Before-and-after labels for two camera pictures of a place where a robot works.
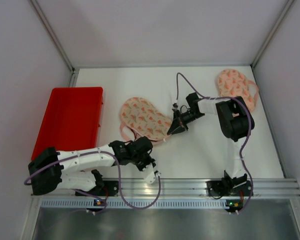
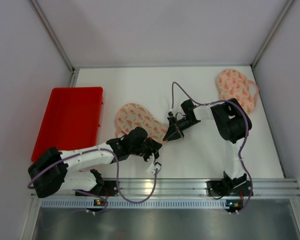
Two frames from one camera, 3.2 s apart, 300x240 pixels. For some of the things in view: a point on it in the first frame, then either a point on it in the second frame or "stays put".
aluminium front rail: x=192 y=188 stays put
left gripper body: x=145 y=164 -> x=151 y=149
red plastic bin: x=72 y=121 stays put
